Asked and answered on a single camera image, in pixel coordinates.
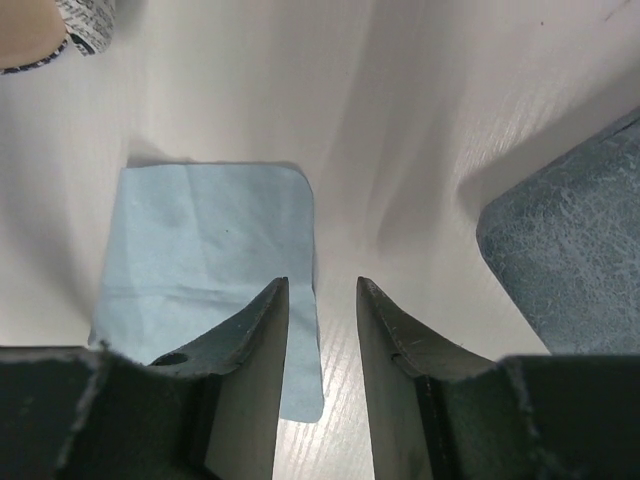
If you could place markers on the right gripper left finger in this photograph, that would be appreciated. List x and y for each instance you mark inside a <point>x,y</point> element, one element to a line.
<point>240,366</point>

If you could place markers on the blue glasses case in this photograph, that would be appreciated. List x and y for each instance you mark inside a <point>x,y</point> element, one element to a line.
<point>564,244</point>

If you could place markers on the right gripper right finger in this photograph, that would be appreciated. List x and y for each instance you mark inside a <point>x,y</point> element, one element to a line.
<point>405,364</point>

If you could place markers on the blue cleaning cloth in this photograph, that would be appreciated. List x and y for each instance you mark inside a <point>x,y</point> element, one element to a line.
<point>190,245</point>

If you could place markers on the newspaper print pouch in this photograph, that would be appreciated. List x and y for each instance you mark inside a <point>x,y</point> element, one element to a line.
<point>36,32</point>

